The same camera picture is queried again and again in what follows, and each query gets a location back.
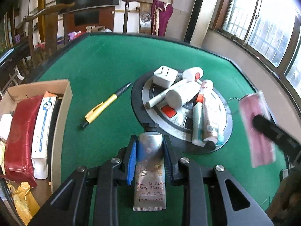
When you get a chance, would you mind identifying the purple cloth on chair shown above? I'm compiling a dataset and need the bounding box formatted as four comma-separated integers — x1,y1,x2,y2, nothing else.
151,0,173,37

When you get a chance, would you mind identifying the white power adapter plug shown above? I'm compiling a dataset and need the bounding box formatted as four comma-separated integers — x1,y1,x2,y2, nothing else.
153,65,178,89

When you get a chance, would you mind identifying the white red cream tube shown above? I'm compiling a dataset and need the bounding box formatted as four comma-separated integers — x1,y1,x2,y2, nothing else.
201,80,219,145

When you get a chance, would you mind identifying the cartoon print clear pouch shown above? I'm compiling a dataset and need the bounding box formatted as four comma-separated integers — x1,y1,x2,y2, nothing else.
238,90,276,168

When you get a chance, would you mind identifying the white standing air conditioner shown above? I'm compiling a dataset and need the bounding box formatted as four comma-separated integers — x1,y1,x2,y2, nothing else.
184,0,217,47

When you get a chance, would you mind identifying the white cylinder bottle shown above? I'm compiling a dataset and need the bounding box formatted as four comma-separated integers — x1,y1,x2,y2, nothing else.
165,82,201,110

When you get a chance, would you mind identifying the yellow gold foil packet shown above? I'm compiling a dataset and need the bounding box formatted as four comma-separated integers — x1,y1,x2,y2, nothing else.
7,182,40,225

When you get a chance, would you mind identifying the white small box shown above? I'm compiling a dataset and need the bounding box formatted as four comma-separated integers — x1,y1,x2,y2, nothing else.
0,114,13,141

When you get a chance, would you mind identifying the brown cardboard box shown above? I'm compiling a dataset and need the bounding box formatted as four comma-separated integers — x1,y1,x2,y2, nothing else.
1,79,72,206

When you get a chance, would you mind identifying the yellow black pen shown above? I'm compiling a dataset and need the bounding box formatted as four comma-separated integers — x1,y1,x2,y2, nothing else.
81,82,133,129

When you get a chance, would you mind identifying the wooden chair with purple cloth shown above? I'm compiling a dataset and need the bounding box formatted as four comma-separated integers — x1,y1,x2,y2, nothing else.
120,0,174,37

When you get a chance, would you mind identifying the white red small bottle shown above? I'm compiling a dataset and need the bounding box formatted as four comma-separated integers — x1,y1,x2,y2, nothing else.
182,67,204,81

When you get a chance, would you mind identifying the wooden armchair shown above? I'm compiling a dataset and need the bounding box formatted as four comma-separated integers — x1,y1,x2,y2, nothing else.
24,2,75,68

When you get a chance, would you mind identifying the L'Occitane hand cream tube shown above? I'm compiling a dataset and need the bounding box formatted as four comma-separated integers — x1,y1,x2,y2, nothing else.
133,123,166,212

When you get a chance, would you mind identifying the round table centre control panel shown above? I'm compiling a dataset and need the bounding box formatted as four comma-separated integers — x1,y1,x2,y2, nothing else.
131,70,233,155

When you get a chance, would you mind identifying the teal white tube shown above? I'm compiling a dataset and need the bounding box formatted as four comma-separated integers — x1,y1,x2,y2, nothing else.
192,102,224,149

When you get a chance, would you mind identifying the window with metal frame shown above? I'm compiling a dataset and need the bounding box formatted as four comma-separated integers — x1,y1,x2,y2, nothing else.
213,0,300,94

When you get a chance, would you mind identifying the red glossy pouch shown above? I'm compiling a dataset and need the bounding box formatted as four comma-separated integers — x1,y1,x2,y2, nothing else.
1,95,43,187

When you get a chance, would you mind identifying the white blue toothpaste box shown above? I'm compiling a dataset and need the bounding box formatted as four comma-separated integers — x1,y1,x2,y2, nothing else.
31,91,57,180

